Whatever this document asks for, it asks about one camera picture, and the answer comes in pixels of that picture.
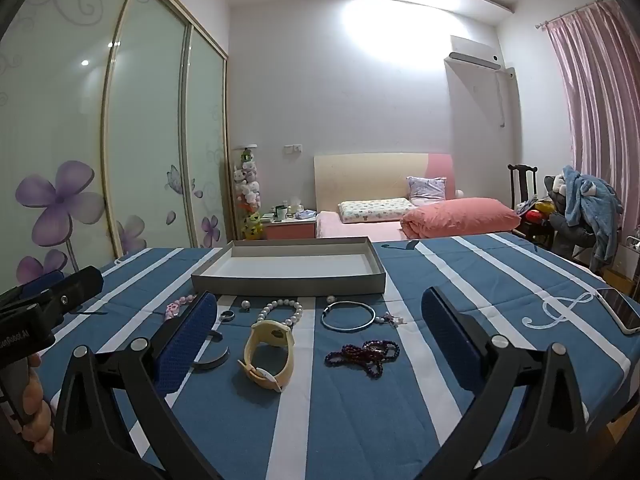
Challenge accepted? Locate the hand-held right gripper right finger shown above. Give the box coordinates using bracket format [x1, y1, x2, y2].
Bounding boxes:
[415, 286, 591, 480]

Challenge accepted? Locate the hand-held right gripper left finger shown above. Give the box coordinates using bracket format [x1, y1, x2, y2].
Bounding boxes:
[50, 291, 236, 480]

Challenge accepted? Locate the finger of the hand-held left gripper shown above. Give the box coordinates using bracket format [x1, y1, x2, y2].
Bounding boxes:
[22, 266, 105, 322]
[19, 270, 67, 295]

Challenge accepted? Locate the dark grey bangle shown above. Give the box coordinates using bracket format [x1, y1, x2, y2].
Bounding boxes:
[192, 329, 231, 375]

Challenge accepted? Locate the pink bead bracelet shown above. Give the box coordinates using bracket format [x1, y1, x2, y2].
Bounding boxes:
[164, 296, 201, 322]

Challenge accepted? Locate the yellow wrist watch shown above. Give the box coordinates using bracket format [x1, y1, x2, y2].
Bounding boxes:
[237, 320, 297, 393]

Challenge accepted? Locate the purple bead bracelet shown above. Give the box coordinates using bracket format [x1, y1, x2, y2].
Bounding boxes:
[325, 340, 401, 380]

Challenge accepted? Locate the silver bangle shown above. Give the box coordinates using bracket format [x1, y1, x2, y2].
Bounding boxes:
[321, 301, 377, 332]

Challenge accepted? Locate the grey shallow tray box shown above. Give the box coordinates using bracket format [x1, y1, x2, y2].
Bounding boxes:
[191, 236, 387, 297]

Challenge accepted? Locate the person's left hand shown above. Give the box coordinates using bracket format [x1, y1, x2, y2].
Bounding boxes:
[19, 352, 55, 456]

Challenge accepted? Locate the blue white striped tablecloth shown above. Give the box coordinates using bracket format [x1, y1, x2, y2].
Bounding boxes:
[0, 232, 640, 480]

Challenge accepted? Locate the pink pillow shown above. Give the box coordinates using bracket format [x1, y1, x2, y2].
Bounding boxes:
[400, 197, 523, 241]

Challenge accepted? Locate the pink bed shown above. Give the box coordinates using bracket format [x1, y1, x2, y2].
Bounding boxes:
[316, 209, 421, 240]

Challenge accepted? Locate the white patterned pillow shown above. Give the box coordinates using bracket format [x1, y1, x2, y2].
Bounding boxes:
[338, 197, 417, 224]

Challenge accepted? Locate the lilac pillow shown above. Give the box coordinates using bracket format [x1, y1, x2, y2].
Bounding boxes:
[406, 176, 447, 206]

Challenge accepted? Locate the red yellow toy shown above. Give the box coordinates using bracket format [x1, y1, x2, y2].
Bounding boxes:
[522, 200, 556, 224]

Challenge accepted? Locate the pink nightstand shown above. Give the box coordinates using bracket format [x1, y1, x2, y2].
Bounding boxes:
[264, 217, 318, 240]

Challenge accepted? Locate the plush toy tube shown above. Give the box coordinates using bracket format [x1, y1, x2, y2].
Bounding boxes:
[231, 144, 265, 241]

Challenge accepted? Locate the dark wooden chair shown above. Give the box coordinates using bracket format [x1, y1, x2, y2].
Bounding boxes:
[507, 163, 556, 241]

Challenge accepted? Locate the smartphone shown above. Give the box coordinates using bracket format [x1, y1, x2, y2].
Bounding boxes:
[595, 287, 640, 335]

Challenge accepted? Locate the floral sliding door wardrobe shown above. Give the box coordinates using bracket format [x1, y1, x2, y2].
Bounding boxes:
[0, 0, 231, 286]

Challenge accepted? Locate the cream pink bed headboard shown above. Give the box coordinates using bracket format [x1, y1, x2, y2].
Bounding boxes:
[314, 152, 455, 211]

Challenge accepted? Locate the pink curtain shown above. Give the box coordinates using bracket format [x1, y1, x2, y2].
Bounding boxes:
[545, 0, 640, 176]

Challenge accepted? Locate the white air conditioner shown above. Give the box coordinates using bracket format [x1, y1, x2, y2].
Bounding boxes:
[448, 35, 502, 68]

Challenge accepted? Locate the curtain rod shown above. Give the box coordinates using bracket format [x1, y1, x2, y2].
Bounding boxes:
[535, 0, 616, 28]

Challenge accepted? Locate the white pearl bracelet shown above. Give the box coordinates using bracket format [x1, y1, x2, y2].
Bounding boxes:
[257, 299, 304, 331]

